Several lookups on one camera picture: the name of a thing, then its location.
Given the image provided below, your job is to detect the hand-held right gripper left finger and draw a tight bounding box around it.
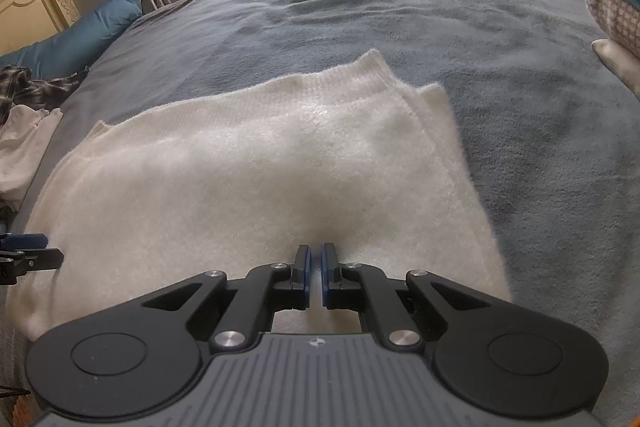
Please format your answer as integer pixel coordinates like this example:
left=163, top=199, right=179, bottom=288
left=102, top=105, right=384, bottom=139
left=141, top=244, right=312, bottom=354

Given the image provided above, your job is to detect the checked folded garment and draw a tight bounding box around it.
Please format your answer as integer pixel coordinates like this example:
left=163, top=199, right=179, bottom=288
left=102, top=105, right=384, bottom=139
left=582, top=0, right=640, bottom=58

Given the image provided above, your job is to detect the white crumpled garment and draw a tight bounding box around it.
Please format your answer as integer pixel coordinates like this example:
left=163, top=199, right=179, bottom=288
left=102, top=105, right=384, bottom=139
left=0, top=104, right=65, bottom=208

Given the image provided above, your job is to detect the black and white plaid shirt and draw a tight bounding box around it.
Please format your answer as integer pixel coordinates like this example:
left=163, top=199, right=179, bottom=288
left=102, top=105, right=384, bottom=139
left=0, top=66, right=91, bottom=122

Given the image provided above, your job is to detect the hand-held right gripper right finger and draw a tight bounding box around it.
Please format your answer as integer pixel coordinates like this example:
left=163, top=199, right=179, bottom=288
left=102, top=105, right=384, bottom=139
left=320, top=243, right=493, bottom=353

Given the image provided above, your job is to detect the off-white folded garment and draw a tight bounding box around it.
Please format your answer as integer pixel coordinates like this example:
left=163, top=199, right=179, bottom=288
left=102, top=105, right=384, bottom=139
left=591, top=38, right=640, bottom=98

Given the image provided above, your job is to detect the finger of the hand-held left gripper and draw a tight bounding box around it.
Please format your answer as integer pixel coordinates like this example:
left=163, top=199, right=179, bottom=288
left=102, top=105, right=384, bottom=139
left=0, top=248, right=65, bottom=285
left=0, top=233, right=48, bottom=253

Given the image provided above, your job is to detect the cream knit sweater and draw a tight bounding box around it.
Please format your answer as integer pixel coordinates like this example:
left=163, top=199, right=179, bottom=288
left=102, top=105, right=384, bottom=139
left=5, top=48, right=513, bottom=343

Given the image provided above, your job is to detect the teal pillow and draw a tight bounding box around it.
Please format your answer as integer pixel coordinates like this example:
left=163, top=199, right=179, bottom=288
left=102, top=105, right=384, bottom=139
left=0, top=0, right=143, bottom=80

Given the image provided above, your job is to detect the grey-blue bed blanket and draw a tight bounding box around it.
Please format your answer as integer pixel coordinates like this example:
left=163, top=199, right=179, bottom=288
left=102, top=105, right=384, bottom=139
left=0, top=0, right=640, bottom=427

